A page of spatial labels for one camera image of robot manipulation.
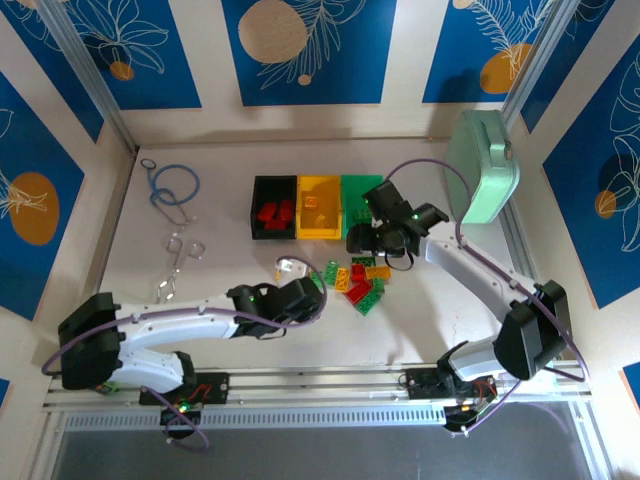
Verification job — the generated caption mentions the aluminium mounting rail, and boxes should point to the aluminium mounting rail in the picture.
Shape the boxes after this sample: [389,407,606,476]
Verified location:
[42,367,591,409]

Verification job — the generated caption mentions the aluminium side rail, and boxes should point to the aluminium side rail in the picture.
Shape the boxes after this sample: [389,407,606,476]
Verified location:
[499,204,581,371]
[87,147,139,301]

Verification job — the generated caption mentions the green plastic bin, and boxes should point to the green plastic bin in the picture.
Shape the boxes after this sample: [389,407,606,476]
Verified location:
[340,173,390,241]

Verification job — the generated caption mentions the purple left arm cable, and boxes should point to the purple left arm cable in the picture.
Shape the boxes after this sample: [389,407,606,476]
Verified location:
[40,256,329,454]

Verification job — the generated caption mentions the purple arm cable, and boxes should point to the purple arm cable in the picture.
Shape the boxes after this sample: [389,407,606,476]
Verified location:
[385,158,590,436]
[40,256,329,454]

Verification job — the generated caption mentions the metal forceps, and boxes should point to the metal forceps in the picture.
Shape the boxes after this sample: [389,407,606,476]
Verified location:
[155,237,207,305]

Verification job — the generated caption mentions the aluminium frame post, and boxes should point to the aluminium frame post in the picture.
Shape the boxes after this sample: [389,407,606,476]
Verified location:
[501,0,574,126]
[35,0,140,154]

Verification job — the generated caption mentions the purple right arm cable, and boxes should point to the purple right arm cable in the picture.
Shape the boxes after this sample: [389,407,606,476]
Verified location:
[385,158,590,436]

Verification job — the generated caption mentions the yellow plastic bin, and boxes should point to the yellow plastic bin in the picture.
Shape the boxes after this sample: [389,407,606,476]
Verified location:
[295,173,344,241]

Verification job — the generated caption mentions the slotted grey cable duct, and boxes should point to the slotted grey cable duct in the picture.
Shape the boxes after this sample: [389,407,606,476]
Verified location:
[63,405,447,432]

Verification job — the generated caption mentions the blue stethoscope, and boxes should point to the blue stethoscope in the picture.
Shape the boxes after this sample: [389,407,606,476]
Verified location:
[139,158,202,236]

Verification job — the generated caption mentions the mint green zipper case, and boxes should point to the mint green zipper case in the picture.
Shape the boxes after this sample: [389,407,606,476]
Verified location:
[443,109,521,225]

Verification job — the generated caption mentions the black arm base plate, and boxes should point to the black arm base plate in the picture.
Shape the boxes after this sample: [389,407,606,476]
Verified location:
[405,367,451,401]
[138,372,231,406]

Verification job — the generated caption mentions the black plastic bin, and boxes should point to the black plastic bin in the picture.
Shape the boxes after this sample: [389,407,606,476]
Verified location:
[248,174,297,241]

